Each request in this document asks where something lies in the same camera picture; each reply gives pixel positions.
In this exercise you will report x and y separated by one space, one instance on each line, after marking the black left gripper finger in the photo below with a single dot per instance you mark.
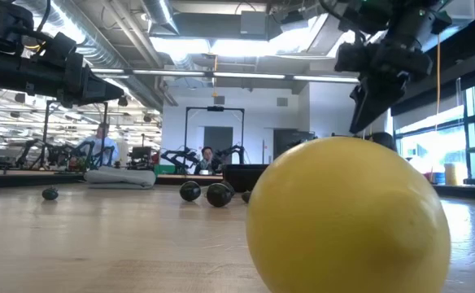
103 100
97 87

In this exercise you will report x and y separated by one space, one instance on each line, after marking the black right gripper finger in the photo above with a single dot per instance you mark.
357 99
380 99

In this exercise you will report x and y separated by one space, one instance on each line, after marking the yellow lemon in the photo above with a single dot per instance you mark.
343 219

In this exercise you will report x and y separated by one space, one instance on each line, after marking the dark avocado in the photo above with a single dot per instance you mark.
217 195
190 191

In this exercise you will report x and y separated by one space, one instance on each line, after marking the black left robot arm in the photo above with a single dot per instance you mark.
18 75

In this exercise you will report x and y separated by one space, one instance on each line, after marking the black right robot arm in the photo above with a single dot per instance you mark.
408 28

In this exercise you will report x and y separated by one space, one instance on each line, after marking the background black robot arm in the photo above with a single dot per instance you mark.
231 152
85 152
178 156
28 151

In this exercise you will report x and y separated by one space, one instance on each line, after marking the black plastic tupperware container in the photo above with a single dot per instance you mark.
243 177

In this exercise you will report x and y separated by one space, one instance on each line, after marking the long ceiling light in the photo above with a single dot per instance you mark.
247 75
327 79
168 73

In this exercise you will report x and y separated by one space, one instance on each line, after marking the grey mesh office chair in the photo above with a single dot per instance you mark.
384 140

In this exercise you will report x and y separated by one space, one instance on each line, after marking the person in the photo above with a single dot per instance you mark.
99 148
207 156

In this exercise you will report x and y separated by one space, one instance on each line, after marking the white blue canister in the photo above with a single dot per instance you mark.
438 179

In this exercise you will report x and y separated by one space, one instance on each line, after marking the yellow canister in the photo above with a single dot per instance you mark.
451 175

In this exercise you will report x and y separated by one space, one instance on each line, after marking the dark blackberry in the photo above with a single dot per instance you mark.
50 193

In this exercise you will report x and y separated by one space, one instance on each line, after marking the silver ventilation duct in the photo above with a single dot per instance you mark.
99 45

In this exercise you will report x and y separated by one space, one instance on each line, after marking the black background camera frame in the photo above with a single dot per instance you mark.
215 108

